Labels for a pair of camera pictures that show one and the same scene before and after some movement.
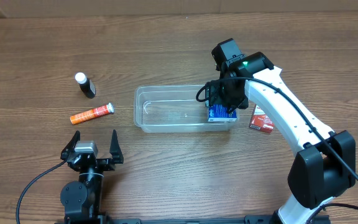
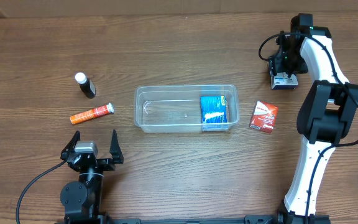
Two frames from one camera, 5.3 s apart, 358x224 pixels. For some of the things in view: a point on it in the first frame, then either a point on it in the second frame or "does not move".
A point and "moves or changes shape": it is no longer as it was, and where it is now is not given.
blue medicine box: [219, 112] moves or changes shape
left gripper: [115, 149] does not move
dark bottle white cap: [87, 86] does not move
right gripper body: [222, 93] -> [292, 61]
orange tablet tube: [99, 112] does not move
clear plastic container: [174, 109] does not move
